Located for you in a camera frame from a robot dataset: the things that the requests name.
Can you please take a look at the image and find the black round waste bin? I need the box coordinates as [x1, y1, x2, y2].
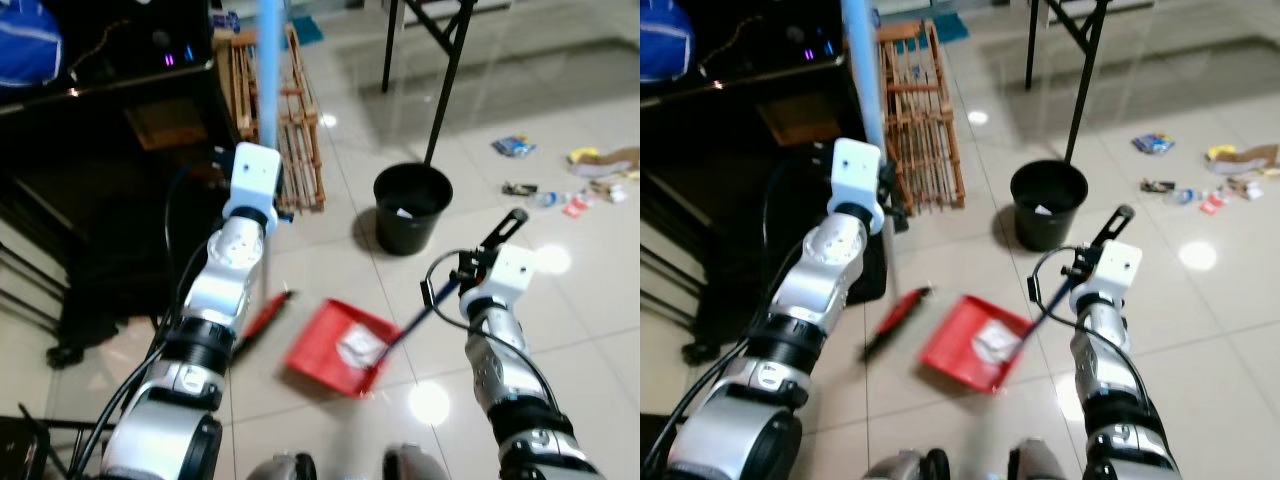
[373, 163, 454, 256]
[1010, 159, 1089, 252]

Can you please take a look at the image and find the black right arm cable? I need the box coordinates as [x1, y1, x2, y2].
[1027, 245, 1166, 411]
[420, 250, 561, 416]

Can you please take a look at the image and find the crumpled white paper scrap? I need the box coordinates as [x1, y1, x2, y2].
[338, 325, 389, 369]
[975, 325, 1021, 364]

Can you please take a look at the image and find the red dustpan with long handle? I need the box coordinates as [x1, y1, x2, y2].
[283, 207, 530, 397]
[920, 204, 1137, 393]

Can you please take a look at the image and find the brown cardboard box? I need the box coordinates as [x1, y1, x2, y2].
[125, 100, 207, 151]
[758, 95, 841, 147]

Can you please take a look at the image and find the robot right leg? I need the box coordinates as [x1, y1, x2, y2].
[383, 443, 453, 480]
[1005, 438, 1071, 480]

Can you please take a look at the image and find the white folding table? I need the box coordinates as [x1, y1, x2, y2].
[380, 0, 479, 168]
[1024, 0, 1113, 166]

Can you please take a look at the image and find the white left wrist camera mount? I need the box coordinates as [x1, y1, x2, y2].
[222, 142, 283, 229]
[829, 138, 887, 227]

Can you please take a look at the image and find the robot leg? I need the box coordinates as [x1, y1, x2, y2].
[383, 443, 453, 480]
[1005, 438, 1071, 480]
[862, 448, 951, 480]

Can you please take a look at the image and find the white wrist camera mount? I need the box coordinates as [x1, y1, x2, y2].
[487, 245, 539, 302]
[1090, 243, 1143, 301]
[829, 138, 887, 227]
[222, 142, 283, 229]

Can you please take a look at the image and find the blue bag with white stripes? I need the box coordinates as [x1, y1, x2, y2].
[640, 0, 696, 83]
[0, 0, 63, 89]

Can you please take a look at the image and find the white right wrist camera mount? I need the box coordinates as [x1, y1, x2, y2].
[1090, 243, 1143, 301]
[487, 245, 539, 302]

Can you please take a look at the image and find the robot left leg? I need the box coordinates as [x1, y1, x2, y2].
[862, 448, 951, 480]

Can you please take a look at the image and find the wooden slatted shoe rack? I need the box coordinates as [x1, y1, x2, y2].
[876, 20, 966, 212]
[215, 25, 327, 214]

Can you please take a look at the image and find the black desk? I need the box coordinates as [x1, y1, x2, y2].
[640, 50, 871, 196]
[0, 55, 246, 201]

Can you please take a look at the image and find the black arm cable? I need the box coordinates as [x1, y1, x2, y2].
[65, 160, 226, 480]
[420, 250, 561, 416]
[1027, 245, 1166, 411]
[640, 162, 837, 480]

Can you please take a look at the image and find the large brown cardboard scrap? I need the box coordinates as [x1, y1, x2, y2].
[1210, 145, 1280, 177]
[570, 148, 641, 182]

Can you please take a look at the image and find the pale blue handled broom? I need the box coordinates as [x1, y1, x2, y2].
[840, 0, 933, 363]
[232, 0, 299, 359]

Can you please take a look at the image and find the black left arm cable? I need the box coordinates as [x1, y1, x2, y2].
[65, 160, 226, 480]
[640, 162, 837, 480]

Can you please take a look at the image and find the black machine on desk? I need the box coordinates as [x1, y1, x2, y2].
[60, 0, 216, 86]
[700, 0, 851, 77]

